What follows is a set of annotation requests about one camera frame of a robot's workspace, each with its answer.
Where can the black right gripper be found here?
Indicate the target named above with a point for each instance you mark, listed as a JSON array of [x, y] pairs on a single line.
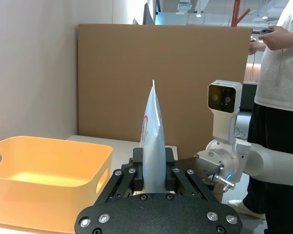
[[192, 164]]

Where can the white plastic pouch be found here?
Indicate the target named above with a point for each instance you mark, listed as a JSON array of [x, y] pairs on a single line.
[[153, 146]]

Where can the dark hand controller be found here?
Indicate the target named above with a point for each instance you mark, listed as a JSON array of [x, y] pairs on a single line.
[[266, 31]]

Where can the person's right hand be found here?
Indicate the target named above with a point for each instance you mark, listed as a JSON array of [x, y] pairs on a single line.
[[252, 50]]

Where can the person's left hand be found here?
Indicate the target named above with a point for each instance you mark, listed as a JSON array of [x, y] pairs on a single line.
[[280, 37]]

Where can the brown cardboard board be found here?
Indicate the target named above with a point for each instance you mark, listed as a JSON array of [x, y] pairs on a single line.
[[127, 80]]

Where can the orange plastic bin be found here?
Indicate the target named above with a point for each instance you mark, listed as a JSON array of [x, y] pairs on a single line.
[[44, 170]]

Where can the person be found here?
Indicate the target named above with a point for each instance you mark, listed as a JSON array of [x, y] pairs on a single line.
[[278, 122]]

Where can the orange coat stand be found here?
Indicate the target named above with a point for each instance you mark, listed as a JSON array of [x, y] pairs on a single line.
[[238, 14]]

